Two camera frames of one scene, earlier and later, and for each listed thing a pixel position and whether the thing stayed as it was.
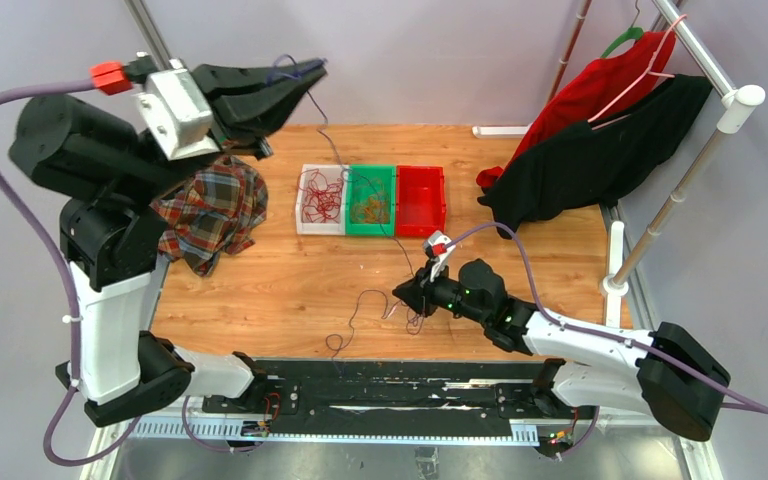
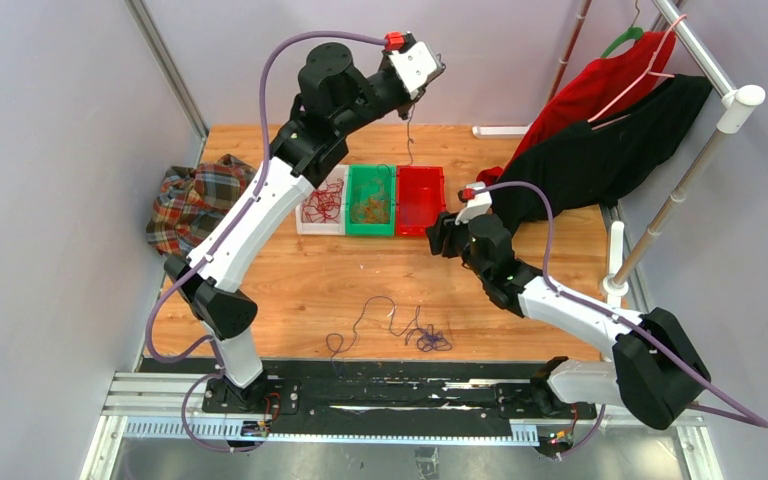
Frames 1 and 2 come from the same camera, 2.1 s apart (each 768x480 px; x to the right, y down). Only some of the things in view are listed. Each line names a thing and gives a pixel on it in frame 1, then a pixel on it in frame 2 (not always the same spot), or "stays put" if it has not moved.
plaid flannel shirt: (215, 212) stays put
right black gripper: (420, 298) to (443, 233)
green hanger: (633, 33) stays put
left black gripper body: (226, 137) to (404, 110)
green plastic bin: (371, 208) stays put
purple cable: (342, 162) to (427, 339)
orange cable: (374, 208) stays put
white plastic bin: (321, 202) stays put
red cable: (321, 199) stays put
